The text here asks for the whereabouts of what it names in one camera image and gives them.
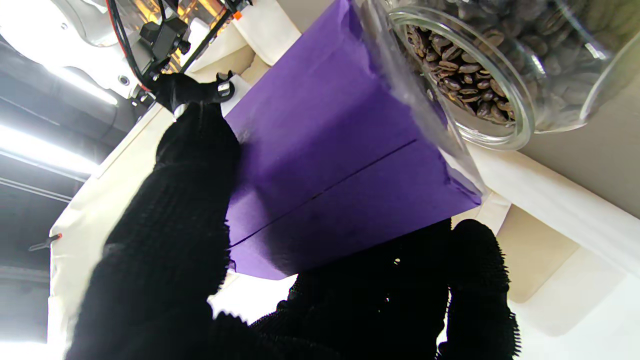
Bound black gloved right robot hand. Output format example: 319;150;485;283
150;70;236;113

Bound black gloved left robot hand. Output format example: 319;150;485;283
65;102;521;360

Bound purple coffee jar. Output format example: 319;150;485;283
222;0;488;281

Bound glass jar of coffee beans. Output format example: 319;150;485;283
385;0;640;151

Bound thin black stand pole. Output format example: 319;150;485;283
177;7;246;76

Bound glass window with yellow structures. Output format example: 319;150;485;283
117;0;231;71

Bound long ceiling light strip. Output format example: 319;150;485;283
45;65;121;106
0;125;101;176

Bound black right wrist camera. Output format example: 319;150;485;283
140;17;193;66

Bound red black right arm cables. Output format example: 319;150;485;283
107;0;151;91

